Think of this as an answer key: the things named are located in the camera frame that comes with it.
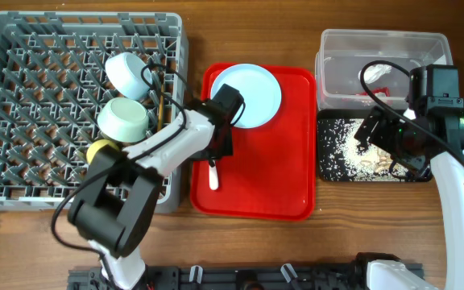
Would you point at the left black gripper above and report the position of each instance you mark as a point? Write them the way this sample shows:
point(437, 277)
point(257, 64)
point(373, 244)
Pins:
point(226, 150)

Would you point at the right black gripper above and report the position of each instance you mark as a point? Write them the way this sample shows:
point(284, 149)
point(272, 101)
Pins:
point(379, 138)

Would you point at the white plastic fork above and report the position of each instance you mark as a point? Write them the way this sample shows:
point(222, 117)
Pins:
point(213, 175)

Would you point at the red snack wrapper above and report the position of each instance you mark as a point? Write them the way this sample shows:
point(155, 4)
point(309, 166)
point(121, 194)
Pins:
point(378, 92)

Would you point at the light blue round plate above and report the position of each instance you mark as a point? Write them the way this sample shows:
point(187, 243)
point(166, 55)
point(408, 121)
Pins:
point(259, 88)

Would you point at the single wooden chopstick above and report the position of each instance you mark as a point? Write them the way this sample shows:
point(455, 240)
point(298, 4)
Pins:
point(161, 109)

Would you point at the white tissue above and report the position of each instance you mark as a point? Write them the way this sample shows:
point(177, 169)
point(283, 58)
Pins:
point(374, 72)

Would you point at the green plastic bowl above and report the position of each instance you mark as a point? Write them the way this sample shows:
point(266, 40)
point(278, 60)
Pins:
point(124, 120)

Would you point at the light blue small bowl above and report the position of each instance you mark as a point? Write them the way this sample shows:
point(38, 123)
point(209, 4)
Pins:
point(126, 72)

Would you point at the yellow plastic cup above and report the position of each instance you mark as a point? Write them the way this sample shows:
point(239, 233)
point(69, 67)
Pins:
point(98, 145)

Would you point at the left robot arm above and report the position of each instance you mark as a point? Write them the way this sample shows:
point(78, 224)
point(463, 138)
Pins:
point(113, 207)

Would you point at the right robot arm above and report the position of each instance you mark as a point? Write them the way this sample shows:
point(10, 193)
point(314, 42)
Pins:
point(431, 142)

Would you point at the grey plastic dishwasher rack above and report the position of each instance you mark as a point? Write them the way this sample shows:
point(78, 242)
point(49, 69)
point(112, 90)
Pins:
point(53, 85)

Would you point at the red plastic serving tray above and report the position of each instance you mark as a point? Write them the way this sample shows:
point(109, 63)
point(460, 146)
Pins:
point(272, 171)

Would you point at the spilled rice and scraps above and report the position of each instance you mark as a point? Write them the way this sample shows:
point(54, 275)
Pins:
point(357, 153)

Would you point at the black rectangular tray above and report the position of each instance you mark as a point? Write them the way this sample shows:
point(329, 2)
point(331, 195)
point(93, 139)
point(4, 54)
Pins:
point(336, 161)

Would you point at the clear plastic bin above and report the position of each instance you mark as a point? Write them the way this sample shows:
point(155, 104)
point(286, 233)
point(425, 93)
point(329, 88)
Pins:
point(343, 53)

